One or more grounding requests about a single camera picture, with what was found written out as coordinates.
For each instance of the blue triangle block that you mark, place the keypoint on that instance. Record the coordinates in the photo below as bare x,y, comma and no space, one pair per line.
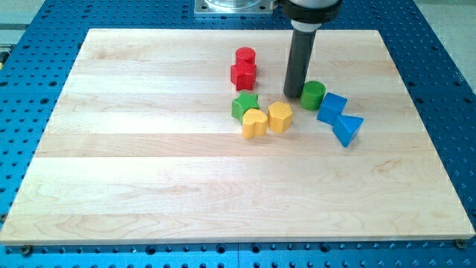
346,128

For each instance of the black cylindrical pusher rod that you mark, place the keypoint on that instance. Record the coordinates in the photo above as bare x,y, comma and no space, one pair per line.
300,53

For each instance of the wooden board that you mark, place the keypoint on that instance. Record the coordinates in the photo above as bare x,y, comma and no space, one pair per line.
142,148

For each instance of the green cylinder block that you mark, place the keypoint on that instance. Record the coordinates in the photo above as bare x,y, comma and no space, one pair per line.
312,95

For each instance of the yellow heart block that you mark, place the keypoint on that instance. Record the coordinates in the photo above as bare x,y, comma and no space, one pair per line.
254,123

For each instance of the blue cube block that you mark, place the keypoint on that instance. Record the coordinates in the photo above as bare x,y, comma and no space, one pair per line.
331,107

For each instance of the yellow hexagon block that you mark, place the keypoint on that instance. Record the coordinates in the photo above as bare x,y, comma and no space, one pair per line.
279,117

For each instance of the green star block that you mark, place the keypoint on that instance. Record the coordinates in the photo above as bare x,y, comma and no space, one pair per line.
242,104

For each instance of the red cylinder block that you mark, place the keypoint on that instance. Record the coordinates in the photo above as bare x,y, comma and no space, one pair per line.
245,54

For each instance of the red star block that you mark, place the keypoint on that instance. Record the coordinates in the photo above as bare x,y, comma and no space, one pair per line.
243,75

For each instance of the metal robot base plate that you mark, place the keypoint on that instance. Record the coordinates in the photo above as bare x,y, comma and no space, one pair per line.
232,7

